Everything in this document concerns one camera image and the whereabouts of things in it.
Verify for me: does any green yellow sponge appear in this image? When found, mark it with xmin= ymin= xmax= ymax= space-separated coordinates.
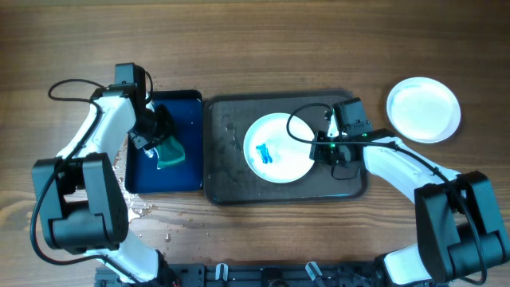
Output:
xmin=155 ymin=136 xmax=186 ymax=169

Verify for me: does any white plate front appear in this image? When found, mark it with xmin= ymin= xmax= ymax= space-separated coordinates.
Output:
xmin=243 ymin=112 xmax=314 ymax=183

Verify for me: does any white plate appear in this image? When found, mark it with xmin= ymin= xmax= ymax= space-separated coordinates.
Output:
xmin=243 ymin=112 xmax=314 ymax=183
xmin=386 ymin=77 xmax=461 ymax=144

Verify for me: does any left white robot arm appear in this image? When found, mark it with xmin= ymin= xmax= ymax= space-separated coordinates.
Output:
xmin=29 ymin=63 xmax=180 ymax=286

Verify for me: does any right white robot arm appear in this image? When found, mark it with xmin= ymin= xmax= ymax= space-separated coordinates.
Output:
xmin=310 ymin=98 xmax=509 ymax=286

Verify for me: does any blue water tray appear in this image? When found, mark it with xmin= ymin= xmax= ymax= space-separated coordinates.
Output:
xmin=124 ymin=90 xmax=203 ymax=195

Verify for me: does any dark brown serving tray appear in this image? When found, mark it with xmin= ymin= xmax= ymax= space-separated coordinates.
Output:
xmin=202 ymin=89 xmax=368 ymax=206

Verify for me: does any black mounting rail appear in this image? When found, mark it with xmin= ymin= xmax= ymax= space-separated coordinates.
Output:
xmin=94 ymin=261 xmax=387 ymax=287

